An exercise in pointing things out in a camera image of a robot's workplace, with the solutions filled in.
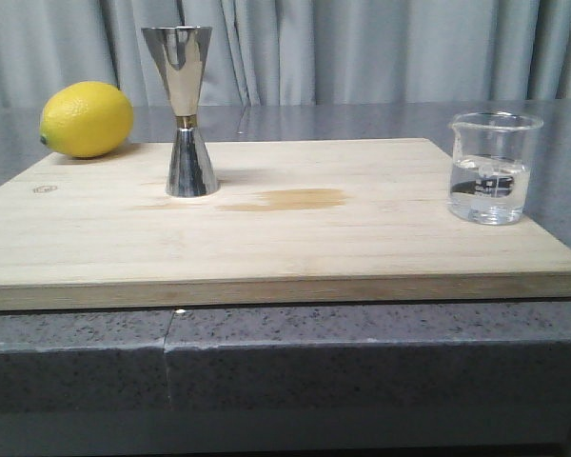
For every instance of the silver metal jigger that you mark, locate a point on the silver metal jigger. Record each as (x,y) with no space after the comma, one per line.
(180,55)

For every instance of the light wooden cutting board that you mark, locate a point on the light wooden cutting board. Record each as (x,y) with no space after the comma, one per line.
(292,222)

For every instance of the yellow lemon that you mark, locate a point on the yellow lemon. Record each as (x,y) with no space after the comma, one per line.
(87,119)

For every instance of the clear glass beaker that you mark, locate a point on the clear glass beaker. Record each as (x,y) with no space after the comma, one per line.
(491,164)

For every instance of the grey pleated curtain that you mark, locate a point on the grey pleated curtain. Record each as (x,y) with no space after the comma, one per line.
(295,52)

